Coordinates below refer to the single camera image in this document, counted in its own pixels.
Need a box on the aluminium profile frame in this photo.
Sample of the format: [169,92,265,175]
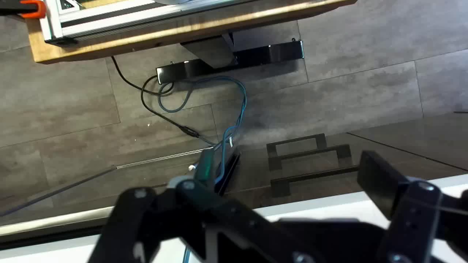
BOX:
[39,0,262,44]

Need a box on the wooden table edge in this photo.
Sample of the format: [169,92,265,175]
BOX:
[27,0,357,64]

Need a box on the black floor cable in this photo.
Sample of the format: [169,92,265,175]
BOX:
[110,55,217,147]

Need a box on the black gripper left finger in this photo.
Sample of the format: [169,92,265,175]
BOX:
[87,180,314,263]

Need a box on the black cabinet handle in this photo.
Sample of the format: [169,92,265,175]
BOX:
[270,165,362,197]
[267,133,328,169]
[277,143,355,169]

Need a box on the long blue cable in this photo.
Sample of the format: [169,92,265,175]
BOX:
[159,76,251,191]

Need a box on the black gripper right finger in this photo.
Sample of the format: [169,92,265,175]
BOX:
[357,149,468,263]

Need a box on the orange clamp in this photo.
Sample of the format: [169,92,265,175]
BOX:
[0,0,49,20]

